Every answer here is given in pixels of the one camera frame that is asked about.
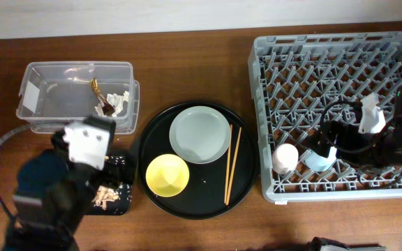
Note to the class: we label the wooden chopstick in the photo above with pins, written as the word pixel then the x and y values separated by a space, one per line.
pixel 233 165
pixel 228 167

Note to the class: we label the clear plastic bin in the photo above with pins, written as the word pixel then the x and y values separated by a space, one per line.
pixel 55 91

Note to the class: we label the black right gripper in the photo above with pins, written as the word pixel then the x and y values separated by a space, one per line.
pixel 346 132

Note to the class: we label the pile of food scraps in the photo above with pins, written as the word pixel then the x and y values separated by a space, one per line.
pixel 104 196

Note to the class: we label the black base device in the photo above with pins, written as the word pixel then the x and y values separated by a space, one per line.
pixel 325 244

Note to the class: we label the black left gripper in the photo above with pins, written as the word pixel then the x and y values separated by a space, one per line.
pixel 115 175

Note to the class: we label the black rectangular tray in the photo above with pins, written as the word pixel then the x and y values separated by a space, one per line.
pixel 119 207

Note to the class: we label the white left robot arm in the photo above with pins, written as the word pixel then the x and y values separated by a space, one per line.
pixel 54 194

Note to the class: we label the yellow bowl with food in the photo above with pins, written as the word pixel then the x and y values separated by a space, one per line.
pixel 167 175

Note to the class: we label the pink plastic cup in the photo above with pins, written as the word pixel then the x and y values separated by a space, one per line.
pixel 285 158

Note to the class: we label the gold snack wrapper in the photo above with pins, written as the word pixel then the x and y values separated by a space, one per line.
pixel 106 107

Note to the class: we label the grey dishwasher rack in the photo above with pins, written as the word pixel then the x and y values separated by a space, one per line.
pixel 293 79

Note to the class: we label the grey plate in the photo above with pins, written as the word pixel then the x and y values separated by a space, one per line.
pixel 200 134

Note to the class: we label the white tissue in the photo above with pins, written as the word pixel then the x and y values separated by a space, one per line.
pixel 115 100

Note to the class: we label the blue plastic cup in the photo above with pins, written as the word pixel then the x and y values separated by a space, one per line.
pixel 320 164

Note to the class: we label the round black tray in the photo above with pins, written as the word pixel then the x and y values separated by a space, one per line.
pixel 203 197

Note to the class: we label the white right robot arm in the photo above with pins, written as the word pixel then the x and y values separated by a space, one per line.
pixel 386 149

